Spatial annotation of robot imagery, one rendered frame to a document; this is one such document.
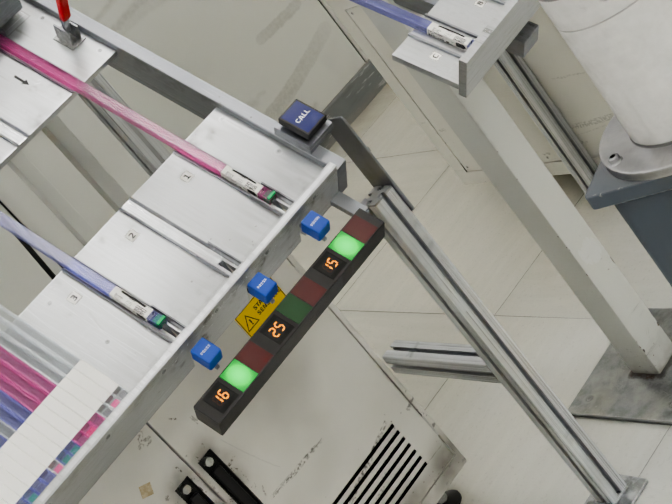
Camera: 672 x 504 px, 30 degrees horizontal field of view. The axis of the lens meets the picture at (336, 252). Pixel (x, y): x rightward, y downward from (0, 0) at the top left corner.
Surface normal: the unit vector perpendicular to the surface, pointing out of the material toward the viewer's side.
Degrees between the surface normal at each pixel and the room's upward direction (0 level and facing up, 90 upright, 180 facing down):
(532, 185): 90
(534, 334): 0
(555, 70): 90
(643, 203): 90
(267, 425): 90
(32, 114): 44
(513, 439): 0
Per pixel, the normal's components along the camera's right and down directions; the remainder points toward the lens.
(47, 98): -0.04, -0.53
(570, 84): -0.59, 0.70
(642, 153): -0.59, -0.71
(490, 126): 0.57, -0.04
